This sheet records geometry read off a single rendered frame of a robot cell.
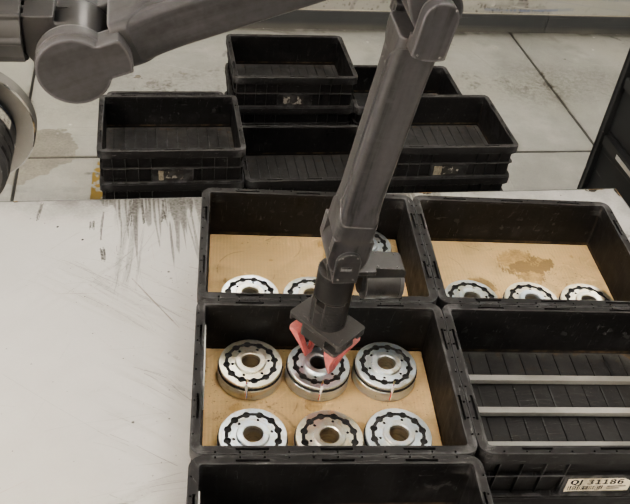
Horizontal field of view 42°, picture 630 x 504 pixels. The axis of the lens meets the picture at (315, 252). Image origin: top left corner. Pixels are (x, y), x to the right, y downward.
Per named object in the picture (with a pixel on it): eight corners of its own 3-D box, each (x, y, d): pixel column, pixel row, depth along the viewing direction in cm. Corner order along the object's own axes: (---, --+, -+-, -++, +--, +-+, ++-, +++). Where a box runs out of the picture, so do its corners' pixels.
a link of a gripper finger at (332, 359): (321, 344, 136) (329, 303, 130) (354, 368, 133) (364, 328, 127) (293, 364, 131) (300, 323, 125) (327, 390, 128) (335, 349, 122)
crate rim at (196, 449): (188, 465, 111) (188, 454, 109) (196, 308, 133) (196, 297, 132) (476, 464, 116) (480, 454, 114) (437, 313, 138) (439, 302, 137)
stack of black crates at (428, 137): (366, 266, 262) (388, 148, 233) (348, 209, 284) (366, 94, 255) (484, 262, 270) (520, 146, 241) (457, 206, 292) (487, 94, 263)
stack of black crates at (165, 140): (107, 277, 247) (96, 151, 218) (108, 215, 269) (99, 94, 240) (240, 272, 254) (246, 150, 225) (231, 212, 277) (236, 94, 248)
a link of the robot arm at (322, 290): (316, 250, 120) (322, 277, 116) (361, 250, 122) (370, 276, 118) (310, 285, 125) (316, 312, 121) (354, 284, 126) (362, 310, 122)
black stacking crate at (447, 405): (189, 504, 117) (189, 456, 110) (197, 349, 139) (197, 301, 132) (460, 501, 122) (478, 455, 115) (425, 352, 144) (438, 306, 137)
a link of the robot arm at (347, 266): (327, 212, 118) (338, 255, 112) (404, 212, 120) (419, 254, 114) (315, 271, 126) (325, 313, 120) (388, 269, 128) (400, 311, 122)
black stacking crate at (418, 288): (197, 348, 140) (197, 299, 132) (202, 236, 162) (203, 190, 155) (425, 351, 145) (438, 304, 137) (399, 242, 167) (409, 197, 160)
